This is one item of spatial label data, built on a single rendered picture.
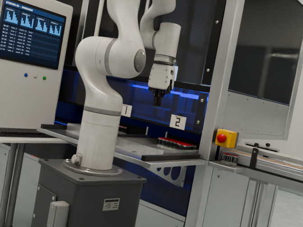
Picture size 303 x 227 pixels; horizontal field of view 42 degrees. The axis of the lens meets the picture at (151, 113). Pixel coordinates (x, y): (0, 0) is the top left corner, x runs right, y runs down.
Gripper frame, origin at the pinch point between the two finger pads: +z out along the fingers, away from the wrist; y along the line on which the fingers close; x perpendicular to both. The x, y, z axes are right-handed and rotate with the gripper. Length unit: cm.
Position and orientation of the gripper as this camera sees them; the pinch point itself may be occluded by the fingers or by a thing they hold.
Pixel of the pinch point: (157, 101)
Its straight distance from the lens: 158.0
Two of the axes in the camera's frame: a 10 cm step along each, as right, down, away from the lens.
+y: -7.7, -1.7, 6.1
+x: -6.1, -0.7, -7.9
